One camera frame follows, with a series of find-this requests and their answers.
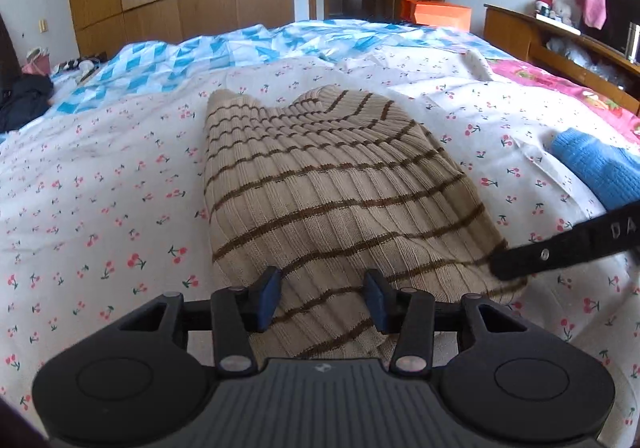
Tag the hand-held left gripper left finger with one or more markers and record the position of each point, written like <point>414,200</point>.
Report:
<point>265,300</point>

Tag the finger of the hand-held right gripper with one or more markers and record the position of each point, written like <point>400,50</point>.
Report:
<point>550,253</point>

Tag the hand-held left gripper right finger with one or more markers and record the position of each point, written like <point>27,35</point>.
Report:
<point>379,303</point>

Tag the beige striped knitted sweater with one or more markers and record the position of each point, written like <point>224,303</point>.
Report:
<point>325,188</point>

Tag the blue knitted sweater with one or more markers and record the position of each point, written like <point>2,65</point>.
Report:
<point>600,167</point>

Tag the pink floral pillow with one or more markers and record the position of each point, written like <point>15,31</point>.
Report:
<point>550,82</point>

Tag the clear plastic bags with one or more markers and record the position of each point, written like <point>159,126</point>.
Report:
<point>585,57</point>

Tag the cream cloth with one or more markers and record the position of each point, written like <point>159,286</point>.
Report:
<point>477,65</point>

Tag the white cherry print bedsheet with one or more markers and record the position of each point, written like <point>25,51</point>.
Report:
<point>100,177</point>

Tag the wooden headboard shelf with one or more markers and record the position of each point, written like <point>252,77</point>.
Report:
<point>510,32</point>

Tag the metal flask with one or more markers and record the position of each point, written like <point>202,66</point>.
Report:
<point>634,41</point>

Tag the white plush toy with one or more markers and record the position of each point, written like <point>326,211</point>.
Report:
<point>563,13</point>

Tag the red santa figure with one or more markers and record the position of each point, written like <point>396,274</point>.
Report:
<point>544,6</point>

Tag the black television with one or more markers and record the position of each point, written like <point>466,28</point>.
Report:
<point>617,12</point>

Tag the blue diamond pattern quilt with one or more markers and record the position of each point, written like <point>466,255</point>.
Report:
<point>200,57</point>

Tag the orange box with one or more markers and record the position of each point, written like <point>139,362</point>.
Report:
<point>440,15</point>

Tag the black and white object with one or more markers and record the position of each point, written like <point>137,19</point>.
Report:
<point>80,65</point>

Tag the dark navy jacket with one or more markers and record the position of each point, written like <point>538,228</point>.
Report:
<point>25,100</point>

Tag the pink bag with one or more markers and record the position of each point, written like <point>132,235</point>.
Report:
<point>37,65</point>

